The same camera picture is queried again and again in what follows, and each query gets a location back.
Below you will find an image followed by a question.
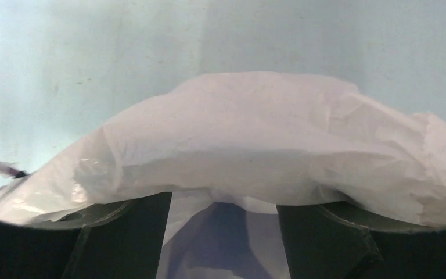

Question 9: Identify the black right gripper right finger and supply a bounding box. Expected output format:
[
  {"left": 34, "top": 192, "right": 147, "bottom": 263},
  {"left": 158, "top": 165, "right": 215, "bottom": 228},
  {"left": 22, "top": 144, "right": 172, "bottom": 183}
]
[{"left": 278, "top": 202, "right": 446, "bottom": 279}]

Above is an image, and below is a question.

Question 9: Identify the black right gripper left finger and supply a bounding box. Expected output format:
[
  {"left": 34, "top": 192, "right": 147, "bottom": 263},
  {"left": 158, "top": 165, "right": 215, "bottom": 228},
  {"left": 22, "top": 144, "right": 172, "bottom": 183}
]
[{"left": 0, "top": 192, "right": 171, "bottom": 278}]

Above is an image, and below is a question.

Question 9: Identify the translucent yellowish plastic trash bag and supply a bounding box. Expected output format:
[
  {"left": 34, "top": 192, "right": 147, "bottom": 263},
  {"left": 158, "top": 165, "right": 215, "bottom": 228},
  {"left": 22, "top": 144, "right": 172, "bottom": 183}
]
[{"left": 0, "top": 72, "right": 446, "bottom": 278}]

